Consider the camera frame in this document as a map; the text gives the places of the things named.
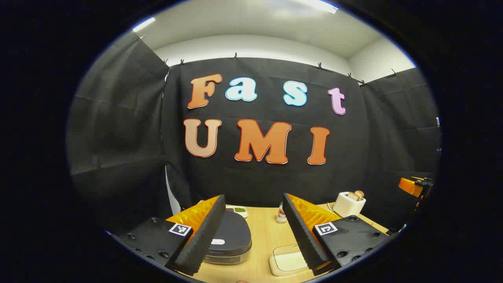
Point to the black rice cooker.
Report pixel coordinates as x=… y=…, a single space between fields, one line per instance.
x=235 y=232

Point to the clear plastic rice tray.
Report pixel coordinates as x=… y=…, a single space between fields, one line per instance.
x=277 y=267

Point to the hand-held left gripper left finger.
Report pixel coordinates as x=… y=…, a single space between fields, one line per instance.
x=204 y=236

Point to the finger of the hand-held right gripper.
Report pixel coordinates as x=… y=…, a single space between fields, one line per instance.
x=409 y=186

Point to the white divided seasoning dish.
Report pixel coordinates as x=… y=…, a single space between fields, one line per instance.
x=237 y=211

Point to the row of small cloth clips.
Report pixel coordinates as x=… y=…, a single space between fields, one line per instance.
x=235 y=56

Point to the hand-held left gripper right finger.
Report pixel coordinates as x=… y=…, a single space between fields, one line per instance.
x=302 y=236

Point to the ceiling light strip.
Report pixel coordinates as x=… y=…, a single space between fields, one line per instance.
x=143 y=24

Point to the toasted bread slice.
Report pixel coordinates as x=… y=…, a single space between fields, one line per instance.
x=360 y=194
x=352 y=196

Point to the white rice heap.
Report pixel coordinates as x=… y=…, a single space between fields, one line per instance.
x=289 y=261

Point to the black backdrop cloth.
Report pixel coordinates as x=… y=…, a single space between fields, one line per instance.
x=118 y=137

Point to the small clear plastic bottle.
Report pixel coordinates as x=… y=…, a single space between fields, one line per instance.
x=281 y=215

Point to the white toaster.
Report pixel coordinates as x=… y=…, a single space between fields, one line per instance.
x=346 y=206

